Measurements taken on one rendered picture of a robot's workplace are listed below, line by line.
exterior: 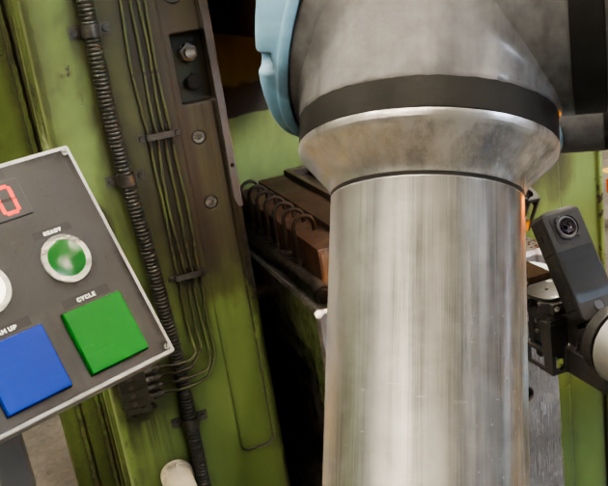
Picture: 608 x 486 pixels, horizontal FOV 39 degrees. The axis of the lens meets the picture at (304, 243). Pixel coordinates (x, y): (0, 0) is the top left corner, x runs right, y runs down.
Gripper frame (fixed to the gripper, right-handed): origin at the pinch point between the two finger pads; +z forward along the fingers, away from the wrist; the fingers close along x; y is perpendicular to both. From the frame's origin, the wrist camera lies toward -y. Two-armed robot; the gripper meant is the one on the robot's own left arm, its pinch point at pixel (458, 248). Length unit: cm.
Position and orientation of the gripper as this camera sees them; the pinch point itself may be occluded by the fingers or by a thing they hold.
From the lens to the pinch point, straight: 108.1
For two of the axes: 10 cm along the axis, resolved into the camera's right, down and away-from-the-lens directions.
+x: 9.3, -2.4, 2.9
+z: -0.4, 6.9, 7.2
